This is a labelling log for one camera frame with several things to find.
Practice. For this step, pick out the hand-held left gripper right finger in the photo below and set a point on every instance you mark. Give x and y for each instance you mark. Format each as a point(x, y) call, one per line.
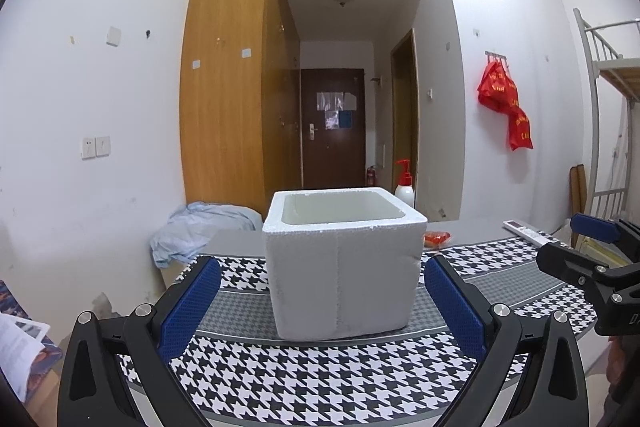
point(455, 307)

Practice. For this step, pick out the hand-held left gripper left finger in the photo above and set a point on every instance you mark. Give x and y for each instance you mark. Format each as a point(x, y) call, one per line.
point(192, 302)

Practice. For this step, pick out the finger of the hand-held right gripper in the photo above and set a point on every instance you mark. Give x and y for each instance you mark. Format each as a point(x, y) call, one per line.
point(592, 227)
point(565, 262)

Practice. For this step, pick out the white foam box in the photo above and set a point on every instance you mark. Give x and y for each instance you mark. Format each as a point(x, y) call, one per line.
point(345, 287)

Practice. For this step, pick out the wooden boards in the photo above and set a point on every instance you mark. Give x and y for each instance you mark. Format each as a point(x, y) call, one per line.
point(578, 202)

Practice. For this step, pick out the white remote control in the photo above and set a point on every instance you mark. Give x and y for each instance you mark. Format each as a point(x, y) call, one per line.
point(525, 229)

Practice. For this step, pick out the red snack packet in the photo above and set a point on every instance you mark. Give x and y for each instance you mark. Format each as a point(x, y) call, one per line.
point(436, 239)

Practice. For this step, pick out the light blue bedding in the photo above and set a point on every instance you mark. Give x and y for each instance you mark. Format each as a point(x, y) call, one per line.
point(200, 227)

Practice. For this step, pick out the white hanging cloth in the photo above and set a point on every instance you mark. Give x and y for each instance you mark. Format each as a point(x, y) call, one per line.
point(621, 142)

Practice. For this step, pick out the small red plastic bag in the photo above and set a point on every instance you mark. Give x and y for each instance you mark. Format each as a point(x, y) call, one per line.
point(520, 132)

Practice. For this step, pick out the grey metal bunk bed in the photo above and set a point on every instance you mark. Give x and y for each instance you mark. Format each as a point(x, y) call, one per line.
point(592, 107)

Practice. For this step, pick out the white pump bottle red cap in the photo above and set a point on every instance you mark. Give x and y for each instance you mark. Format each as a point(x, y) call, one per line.
point(405, 194)

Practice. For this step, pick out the black white houndstooth mat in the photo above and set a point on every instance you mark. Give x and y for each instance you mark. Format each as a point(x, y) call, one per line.
point(325, 377)

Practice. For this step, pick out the red fire extinguisher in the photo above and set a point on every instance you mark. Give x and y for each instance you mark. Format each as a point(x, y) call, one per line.
point(370, 177)

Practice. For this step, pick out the large red plastic bag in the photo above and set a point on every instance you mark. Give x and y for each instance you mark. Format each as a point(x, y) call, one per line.
point(497, 87)

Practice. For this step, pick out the white printed paper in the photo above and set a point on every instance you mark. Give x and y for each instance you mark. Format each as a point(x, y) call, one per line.
point(20, 352)

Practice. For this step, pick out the magazines on floor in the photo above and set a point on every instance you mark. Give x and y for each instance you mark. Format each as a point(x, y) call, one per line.
point(10, 302)

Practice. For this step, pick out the dark brown door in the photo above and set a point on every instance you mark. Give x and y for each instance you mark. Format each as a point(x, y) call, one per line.
point(325, 157)

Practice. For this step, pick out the wooden side door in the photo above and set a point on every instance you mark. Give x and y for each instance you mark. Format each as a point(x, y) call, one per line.
point(404, 117)

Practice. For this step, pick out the wooden wardrobe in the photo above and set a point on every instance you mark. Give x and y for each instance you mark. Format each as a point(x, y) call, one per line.
point(225, 107)

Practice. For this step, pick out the blue paper notice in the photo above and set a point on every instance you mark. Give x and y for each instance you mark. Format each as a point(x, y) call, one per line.
point(345, 119)

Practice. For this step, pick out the white paper notice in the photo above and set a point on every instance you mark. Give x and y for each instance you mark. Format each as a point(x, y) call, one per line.
point(332, 101)

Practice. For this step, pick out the white wall switch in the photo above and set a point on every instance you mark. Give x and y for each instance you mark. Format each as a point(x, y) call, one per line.
point(103, 146)

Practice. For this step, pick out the white wall socket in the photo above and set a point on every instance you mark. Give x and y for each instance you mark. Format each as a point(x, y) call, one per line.
point(88, 147)

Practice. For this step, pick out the metal wall hook rack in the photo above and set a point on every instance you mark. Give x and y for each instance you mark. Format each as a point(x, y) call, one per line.
point(495, 55)

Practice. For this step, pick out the blank white wall plate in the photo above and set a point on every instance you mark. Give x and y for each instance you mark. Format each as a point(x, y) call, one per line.
point(114, 36)

